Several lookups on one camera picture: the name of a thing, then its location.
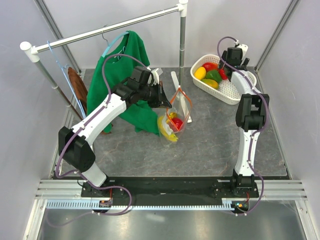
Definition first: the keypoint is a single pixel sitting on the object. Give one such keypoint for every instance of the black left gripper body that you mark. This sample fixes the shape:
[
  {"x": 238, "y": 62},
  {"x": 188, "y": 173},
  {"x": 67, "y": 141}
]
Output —
[{"x": 153, "y": 96}]

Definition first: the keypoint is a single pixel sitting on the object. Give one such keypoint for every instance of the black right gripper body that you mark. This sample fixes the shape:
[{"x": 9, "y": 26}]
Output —
[{"x": 224, "y": 55}]

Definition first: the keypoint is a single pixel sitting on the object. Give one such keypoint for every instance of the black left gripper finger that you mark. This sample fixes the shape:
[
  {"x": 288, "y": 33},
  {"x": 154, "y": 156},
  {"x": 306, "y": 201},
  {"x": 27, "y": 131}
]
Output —
[
  {"x": 162, "y": 105},
  {"x": 164, "y": 97}
]

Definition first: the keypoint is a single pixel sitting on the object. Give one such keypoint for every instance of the red apple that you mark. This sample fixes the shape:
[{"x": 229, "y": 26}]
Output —
[{"x": 223, "y": 74}]

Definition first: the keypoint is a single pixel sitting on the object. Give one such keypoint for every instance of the green bell pepper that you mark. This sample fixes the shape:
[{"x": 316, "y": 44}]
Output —
[{"x": 214, "y": 75}]

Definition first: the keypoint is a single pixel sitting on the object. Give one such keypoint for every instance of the clear zip top bag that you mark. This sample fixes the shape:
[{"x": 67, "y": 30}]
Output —
[{"x": 182, "y": 105}]

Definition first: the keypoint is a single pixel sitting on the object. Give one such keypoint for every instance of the red pomegranate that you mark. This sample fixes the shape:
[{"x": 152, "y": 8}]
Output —
[{"x": 176, "y": 124}]

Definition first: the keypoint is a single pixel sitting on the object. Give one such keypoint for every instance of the yellow banana bunch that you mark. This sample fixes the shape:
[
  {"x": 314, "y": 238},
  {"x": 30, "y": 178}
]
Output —
[{"x": 163, "y": 123}]

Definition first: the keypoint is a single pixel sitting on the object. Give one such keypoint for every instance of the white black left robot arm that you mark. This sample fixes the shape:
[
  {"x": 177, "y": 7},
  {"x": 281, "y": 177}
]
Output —
[{"x": 74, "y": 144}]

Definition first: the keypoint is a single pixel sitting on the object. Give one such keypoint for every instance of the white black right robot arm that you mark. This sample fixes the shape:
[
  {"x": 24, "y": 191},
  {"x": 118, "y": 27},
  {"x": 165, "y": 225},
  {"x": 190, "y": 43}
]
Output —
[{"x": 251, "y": 115}]

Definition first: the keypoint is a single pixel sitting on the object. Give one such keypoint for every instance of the yellow green mango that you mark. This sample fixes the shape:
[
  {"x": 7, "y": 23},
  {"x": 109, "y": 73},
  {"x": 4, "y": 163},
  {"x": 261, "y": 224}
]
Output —
[{"x": 212, "y": 83}]

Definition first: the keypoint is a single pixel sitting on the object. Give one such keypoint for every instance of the white plastic basket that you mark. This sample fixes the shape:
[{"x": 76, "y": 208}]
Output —
[{"x": 227, "y": 91}]

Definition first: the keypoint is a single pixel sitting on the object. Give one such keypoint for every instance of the yellow lemon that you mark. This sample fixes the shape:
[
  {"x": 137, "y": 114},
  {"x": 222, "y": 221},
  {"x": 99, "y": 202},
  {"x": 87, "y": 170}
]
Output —
[{"x": 200, "y": 73}]

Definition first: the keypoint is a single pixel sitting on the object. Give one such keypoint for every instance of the blue shirt hanger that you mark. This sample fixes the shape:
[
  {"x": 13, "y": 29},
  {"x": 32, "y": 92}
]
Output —
[{"x": 110, "y": 44}]

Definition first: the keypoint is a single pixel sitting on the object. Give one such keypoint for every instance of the brown towel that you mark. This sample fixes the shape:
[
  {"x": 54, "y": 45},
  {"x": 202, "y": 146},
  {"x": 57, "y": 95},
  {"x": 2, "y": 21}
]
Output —
[{"x": 79, "y": 87}]

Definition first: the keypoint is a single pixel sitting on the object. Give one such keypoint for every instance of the light blue hanger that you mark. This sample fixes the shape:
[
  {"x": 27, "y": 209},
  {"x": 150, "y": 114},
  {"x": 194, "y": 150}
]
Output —
[{"x": 63, "y": 68}]

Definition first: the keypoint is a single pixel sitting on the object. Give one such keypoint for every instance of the white clothes rack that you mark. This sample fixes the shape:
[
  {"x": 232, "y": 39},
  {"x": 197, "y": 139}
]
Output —
[{"x": 32, "y": 52}]

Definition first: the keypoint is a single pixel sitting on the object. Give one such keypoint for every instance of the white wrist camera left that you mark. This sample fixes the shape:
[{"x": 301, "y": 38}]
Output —
[{"x": 154, "y": 77}]

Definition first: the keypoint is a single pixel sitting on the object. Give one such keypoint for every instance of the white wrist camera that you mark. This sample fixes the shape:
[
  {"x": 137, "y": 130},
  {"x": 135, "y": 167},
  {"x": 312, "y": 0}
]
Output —
[
  {"x": 154, "y": 77},
  {"x": 243, "y": 47}
]

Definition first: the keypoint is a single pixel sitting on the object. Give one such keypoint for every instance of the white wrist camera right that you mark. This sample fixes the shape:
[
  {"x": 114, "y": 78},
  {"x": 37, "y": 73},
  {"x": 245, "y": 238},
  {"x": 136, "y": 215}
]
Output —
[{"x": 243, "y": 47}]

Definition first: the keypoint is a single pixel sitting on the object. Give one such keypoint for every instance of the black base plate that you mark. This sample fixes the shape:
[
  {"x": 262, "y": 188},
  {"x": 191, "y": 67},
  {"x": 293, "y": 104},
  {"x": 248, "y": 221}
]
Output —
[{"x": 173, "y": 191}]

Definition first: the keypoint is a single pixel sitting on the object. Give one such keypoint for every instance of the slotted cable duct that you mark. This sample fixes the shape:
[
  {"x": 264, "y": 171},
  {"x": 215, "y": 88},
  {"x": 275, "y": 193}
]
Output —
[{"x": 77, "y": 204}]

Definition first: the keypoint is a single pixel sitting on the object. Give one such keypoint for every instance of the aluminium frame rail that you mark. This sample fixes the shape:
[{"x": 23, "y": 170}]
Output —
[{"x": 283, "y": 189}]

